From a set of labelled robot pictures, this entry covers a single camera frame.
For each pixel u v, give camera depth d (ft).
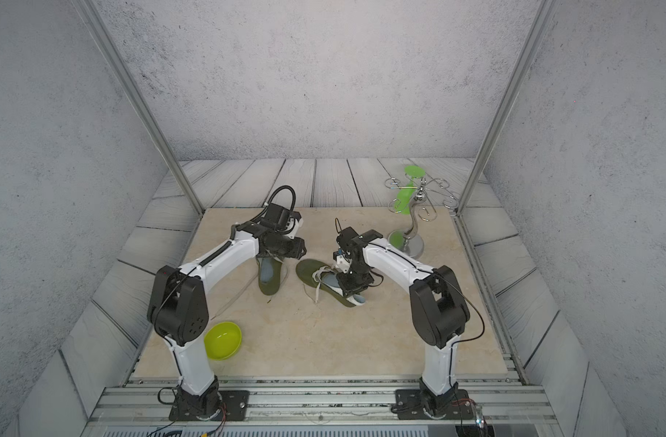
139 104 2.85
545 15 2.30
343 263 2.75
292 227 2.60
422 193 2.83
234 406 2.38
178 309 1.61
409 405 2.38
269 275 3.16
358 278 2.50
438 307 1.60
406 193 3.27
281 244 2.53
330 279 3.00
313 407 2.45
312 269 3.17
